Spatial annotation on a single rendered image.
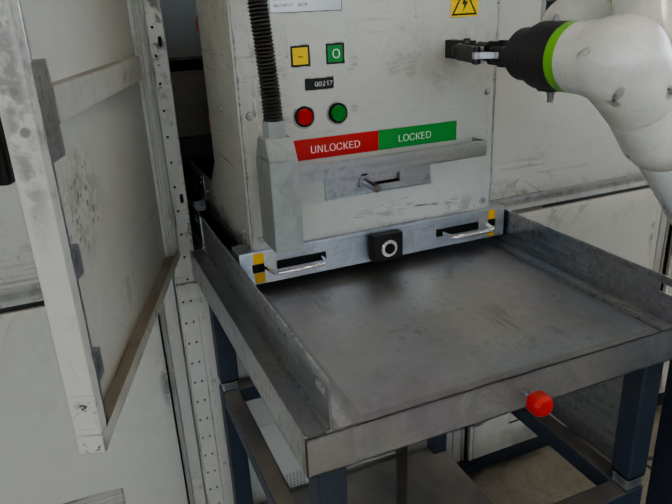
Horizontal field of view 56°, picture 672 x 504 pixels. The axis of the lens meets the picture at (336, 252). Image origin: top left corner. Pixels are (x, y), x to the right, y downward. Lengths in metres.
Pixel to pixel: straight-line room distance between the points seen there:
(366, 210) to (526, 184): 0.62
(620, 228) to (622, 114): 1.09
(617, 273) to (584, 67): 0.40
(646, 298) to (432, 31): 0.56
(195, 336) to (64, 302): 0.73
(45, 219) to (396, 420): 0.45
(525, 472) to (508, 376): 1.19
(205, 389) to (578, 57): 1.04
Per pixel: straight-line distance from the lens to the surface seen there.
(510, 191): 1.63
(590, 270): 1.15
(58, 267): 0.70
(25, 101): 0.66
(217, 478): 1.64
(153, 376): 1.42
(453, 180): 1.22
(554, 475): 2.06
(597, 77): 0.83
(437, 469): 1.75
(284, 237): 0.97
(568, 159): 1.73
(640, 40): 0.83
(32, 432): 1.46
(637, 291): 1.09
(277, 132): 0.95
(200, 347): 1.43
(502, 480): 2.01
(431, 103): 1.16
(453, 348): 0.92
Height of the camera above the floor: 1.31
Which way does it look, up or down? 21 degrees down
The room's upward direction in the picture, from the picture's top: 3 degrees counter-clockwise
